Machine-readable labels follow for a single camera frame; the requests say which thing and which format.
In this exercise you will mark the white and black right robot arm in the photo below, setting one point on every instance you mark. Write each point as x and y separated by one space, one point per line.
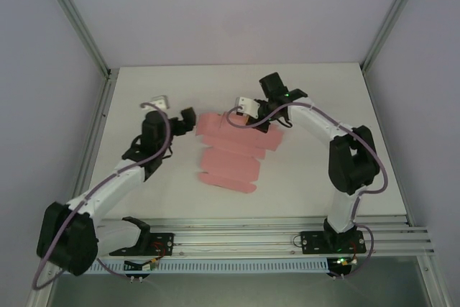
345 210

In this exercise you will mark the aluminium frame post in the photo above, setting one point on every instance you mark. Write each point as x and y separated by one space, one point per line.
75 19
393 16

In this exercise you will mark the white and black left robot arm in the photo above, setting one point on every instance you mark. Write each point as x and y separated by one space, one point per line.
108 188

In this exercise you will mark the small circuit board with green light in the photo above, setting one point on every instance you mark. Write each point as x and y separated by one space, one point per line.
343 262

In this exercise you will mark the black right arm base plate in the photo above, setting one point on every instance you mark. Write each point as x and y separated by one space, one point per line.
312 242

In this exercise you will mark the aluminium table side rail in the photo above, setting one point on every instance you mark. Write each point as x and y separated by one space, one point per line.
90 134
386 141

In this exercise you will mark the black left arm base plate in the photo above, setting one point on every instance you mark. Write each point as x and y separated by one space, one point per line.
161 244

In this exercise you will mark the aluminium mounting rail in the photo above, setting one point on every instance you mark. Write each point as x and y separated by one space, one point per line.
233 237

